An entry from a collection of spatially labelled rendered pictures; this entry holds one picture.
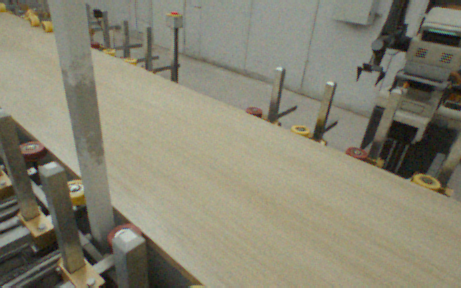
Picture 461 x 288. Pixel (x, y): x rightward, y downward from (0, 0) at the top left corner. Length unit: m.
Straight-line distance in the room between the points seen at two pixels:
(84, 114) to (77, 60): 0.12
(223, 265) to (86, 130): 0.43
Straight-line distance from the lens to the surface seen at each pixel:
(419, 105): 2.18
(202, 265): 0.76
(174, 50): 1.96
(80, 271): 0.84
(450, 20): 2.06
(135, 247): 0.49
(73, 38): 0.69
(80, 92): 0.72
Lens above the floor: 1.50
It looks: 30 degrees down
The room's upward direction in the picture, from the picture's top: 6 degrees clockwise
